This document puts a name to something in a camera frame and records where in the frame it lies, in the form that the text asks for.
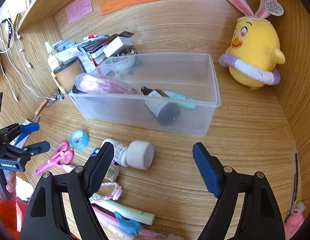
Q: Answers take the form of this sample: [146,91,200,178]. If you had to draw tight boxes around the pink scissors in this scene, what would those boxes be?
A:
[35,141,75,175]

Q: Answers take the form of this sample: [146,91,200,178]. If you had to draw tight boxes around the blue tape roll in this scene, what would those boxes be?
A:
[69,129,89,151]

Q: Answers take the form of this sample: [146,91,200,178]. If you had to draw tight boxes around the blue Max blade box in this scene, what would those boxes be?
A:
[91,148,100,157]

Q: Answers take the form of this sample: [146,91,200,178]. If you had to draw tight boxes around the braided pink rope keychain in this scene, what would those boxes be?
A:
[90,181,123,203]

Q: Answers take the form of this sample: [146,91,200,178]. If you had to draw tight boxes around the yellow worn eraser block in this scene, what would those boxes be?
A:
[104,164,120,182]

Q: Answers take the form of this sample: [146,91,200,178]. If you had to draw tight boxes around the white pill bottle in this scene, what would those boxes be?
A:
[101,138,129,167]

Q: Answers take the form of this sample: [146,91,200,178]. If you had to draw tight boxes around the white bandage roll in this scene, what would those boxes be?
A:
[126,140,155,170]

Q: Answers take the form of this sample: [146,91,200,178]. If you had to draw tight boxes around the person's left hand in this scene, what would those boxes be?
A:
[6,171,16,193]

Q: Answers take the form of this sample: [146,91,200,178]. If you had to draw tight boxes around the brown mug with lid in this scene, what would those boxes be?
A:
[53,57,84,94]

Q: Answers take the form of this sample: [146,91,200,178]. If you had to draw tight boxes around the green spray bottle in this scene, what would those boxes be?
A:
[44,41,63,72]

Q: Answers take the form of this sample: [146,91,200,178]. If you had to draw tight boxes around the blue dolphin pen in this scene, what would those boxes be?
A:
[114,212,167,239]

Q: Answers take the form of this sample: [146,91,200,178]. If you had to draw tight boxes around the stack of papers and books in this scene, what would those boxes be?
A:
[51,31,134,73]

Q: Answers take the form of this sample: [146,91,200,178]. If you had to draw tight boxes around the red white marker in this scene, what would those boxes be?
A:
[83,34,110,41]

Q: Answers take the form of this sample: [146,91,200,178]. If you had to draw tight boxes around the white bowl of beads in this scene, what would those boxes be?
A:
[104,55,136,74]

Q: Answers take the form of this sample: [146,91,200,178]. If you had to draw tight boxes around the white small box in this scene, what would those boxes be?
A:
[103,36,133,58]

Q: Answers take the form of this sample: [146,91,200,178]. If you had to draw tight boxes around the dark glass dropper bottle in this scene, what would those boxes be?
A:
[141,86,181,126]

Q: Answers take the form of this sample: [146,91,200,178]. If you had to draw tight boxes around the teal tube in bin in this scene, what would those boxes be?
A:
[164,90,197,109]

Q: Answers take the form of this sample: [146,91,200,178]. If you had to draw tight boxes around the pink sticky note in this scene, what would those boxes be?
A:
[65,0,93,24]

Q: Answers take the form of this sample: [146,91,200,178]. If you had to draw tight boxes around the clear plastic storage bin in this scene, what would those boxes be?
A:
[69,53,221,137]

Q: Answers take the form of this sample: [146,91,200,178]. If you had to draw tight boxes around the yellow chick plush toy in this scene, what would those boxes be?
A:
[218,0,285,89]

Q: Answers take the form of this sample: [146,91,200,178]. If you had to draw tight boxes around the pink rope in bag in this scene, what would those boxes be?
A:
[73,73,140,96]

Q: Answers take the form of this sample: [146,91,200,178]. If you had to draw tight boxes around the white cable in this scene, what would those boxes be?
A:
[0,17,58,103]

